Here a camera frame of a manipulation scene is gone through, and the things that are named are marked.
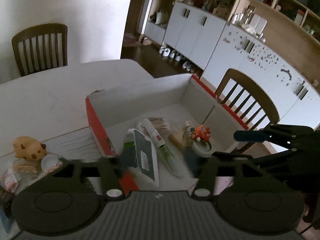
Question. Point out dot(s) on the white round gadget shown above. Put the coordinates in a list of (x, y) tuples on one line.
[(51, 162)]

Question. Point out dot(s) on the tan wooden piece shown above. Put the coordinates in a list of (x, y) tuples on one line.
[(178, 138)]

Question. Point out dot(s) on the brown door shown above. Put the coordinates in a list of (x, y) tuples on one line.
[(138, 10)]

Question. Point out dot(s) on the white tote bag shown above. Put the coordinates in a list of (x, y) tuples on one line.
[(161, 18)]

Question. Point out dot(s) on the white green tube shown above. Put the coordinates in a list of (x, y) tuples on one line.
[(162, 147)]

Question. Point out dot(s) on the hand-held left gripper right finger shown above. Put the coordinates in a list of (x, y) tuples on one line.
[(191, 163)]

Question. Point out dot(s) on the dark wooden chair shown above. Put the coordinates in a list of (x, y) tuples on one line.
[(250, 85), (40, 31)]

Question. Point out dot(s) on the pink white snack wrapper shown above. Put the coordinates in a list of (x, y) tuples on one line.
[(10, 180)]

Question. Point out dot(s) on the clear glass jar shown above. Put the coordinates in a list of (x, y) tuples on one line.
[(247, 16)]

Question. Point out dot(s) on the reddish door rug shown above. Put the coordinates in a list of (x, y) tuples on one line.
[(131, 40)]

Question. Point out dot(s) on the dark green sachet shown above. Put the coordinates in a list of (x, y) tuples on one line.
[(145, 155)]

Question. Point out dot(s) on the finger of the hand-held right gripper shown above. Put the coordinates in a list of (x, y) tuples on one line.
[(250, 136), (232, 155)]

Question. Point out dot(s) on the white square container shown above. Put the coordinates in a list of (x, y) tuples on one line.
[(258, 24)]

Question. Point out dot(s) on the white wall storage cabinet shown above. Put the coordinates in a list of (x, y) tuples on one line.
[(195, 30)]

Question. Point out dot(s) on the pack of cotton swabs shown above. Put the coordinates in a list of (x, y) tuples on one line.
[(160, 123)]

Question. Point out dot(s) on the row of shoes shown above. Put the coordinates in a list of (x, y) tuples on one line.
[(172, 53)]

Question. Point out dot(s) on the small tan biscuit pack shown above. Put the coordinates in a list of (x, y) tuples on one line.
[(23, 168)]

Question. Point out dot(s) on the tan spotted plush toy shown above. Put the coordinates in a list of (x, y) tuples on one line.
[(28, 147)]

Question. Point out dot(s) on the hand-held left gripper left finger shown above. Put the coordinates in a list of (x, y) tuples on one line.
[(110, 175)]

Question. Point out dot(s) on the white green round case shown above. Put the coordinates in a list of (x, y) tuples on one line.
[(203, 148)]

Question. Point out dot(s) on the beige slippers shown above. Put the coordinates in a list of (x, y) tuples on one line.
[(145, 40)]

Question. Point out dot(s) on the red shoe box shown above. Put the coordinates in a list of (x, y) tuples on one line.
[(150, 97)]

